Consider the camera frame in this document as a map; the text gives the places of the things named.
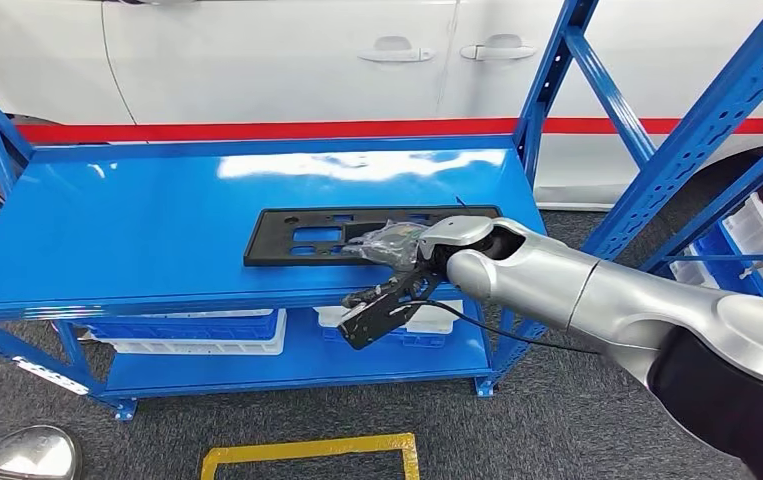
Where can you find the white car with red stripe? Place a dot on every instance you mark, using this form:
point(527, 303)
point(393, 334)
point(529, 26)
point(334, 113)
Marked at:
point(255, 66)

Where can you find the black plastic plate holder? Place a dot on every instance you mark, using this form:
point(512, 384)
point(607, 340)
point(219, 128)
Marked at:
point(275, 245)

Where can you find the blue plastic bin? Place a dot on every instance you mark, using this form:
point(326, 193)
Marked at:
point(719, 255)

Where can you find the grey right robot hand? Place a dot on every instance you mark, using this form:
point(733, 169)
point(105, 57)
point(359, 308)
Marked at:
point(391, 245)

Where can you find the chrome stanchion post with base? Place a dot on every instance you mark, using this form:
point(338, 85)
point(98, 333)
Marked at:
point(36, 454)

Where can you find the blue plastic crate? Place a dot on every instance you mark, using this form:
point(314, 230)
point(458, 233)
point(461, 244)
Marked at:
point(182, 328)
point(421, 340)

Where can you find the yellow tape square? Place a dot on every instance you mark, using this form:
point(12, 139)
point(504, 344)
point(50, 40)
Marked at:
point(301, 448)

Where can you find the blue metal shelf rack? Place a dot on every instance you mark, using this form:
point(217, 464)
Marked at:
point(122, 225)
point(725, 199)

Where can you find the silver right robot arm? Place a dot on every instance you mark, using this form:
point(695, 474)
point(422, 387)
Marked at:
point(586, 291)

